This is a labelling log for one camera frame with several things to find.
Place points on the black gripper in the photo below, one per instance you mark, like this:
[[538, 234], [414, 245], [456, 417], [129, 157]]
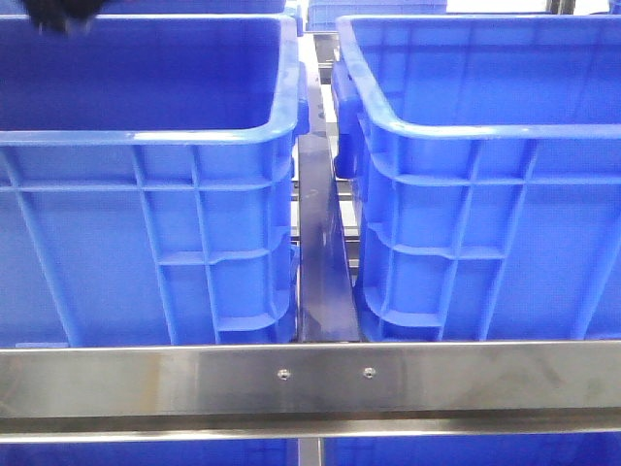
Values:
[[58, 15]]

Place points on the rear left blue bin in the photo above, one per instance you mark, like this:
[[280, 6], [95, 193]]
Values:
[[212, 7]]

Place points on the left blue plastic bin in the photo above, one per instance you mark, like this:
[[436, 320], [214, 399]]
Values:
[[146, 178]]

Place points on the blue plastic bin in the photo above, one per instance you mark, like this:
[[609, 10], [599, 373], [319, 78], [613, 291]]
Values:
[[484, 157], [146, 178]]

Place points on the rear centre blue bin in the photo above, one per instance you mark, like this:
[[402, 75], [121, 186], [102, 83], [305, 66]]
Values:
[[322, 15]]

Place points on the right blue plastic bin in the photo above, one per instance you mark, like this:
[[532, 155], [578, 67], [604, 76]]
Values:
[[484, 157]]

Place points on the lower left blue bin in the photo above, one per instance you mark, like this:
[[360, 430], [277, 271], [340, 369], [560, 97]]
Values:
[[223, 452]]

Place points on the lower right blue bin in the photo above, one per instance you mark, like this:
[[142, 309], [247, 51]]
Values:
[[528, 449]]

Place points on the stainless steel front rail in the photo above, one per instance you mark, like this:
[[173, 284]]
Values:
[[308, 390]]

